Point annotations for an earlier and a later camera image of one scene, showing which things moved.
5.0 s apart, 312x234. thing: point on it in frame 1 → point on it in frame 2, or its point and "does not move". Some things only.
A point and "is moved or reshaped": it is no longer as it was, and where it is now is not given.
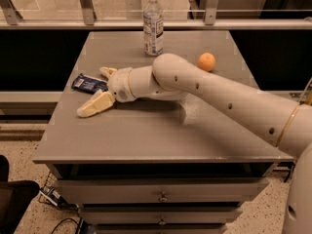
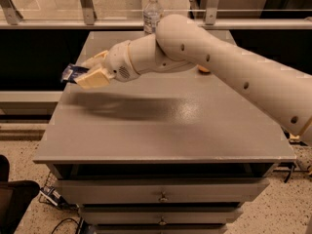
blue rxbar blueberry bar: [89, 84] is moved or reshaped
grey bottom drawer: [160, 228] does not move
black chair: [15, 197] does not move
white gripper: [119, 84] → [117, 61]
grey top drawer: [163, 190] does not move
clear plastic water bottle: [153, 25] does not move
